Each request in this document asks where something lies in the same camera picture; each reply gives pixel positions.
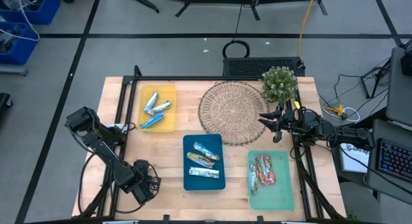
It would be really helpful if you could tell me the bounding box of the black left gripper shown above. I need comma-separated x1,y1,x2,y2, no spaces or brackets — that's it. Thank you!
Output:
130,158,162,205

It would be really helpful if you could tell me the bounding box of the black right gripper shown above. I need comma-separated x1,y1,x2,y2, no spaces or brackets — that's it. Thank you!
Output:
257,101,303,144

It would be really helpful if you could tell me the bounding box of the red granola bar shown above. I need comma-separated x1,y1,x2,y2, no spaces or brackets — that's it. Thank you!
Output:
255,154,268,185
263,154,277,185

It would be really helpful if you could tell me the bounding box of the silver snack bar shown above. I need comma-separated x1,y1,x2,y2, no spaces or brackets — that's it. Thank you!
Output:
185,151,216,169

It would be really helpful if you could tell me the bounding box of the bright blue granola bar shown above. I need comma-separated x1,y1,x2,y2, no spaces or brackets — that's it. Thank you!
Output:
140,112,165,129

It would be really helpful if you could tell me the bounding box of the blue white green granola bar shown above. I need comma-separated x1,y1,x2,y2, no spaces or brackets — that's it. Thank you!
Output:
147,100,172,117

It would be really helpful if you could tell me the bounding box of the artificial potted plant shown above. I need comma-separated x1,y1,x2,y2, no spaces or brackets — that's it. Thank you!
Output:
259,66,299,104

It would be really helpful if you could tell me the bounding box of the round woven wicker mat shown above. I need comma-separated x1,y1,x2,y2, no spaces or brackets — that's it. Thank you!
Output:
198,80,270,147

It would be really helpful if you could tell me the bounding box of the black mesh computer case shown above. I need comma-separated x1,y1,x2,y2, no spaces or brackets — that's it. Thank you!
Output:
222,56,306,78

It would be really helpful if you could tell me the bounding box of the blue plastic bin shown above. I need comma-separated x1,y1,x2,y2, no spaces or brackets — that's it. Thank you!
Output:
182,133,227,191

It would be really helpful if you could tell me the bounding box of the teal translucent plastic bin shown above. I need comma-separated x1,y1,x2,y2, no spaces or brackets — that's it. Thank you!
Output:
247,149,295,212

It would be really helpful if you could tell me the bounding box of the white paper sheet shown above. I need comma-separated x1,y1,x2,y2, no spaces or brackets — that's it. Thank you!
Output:
339,142,370,174

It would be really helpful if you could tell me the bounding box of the yellow plastic bin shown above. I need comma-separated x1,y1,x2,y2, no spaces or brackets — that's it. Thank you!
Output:
137,84,178,133

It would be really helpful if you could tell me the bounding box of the grey desk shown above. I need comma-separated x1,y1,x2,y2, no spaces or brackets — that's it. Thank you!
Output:
366,118,412,205
385,46,412,127

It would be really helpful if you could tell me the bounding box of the grey round stool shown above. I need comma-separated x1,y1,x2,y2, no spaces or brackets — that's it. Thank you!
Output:
339,181,383,223

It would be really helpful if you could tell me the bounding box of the black keyboard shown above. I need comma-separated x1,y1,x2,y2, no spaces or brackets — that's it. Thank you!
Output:
376,138,412,183

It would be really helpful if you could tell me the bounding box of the black desk device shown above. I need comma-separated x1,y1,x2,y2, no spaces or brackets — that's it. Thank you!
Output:
400,48,412,77

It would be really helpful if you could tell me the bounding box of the black floor object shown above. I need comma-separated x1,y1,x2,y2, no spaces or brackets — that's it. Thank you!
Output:
0,93,14,119

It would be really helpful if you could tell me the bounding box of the grey crate dolly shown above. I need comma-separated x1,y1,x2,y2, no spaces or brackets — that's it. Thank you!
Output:
0,63,29,77

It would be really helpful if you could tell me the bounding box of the blue storage crate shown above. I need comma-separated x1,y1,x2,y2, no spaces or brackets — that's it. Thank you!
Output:
0,0,61,25
0,21,40,66

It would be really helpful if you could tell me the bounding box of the black stand leg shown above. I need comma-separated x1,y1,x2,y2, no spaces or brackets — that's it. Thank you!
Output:
114,0,160,14

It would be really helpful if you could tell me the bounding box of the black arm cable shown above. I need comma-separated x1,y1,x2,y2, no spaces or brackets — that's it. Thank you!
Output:
77,151,109,215

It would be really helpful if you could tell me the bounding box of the black cable loop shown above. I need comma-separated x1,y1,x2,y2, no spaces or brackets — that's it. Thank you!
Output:
221,3,251,60

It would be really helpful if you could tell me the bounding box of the black aluminium table frame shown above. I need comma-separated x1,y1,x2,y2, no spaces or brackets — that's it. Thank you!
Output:
72,64,347,224

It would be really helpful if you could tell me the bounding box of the thick yellow cable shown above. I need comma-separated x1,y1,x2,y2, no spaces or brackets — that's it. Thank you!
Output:
295,0,319,57

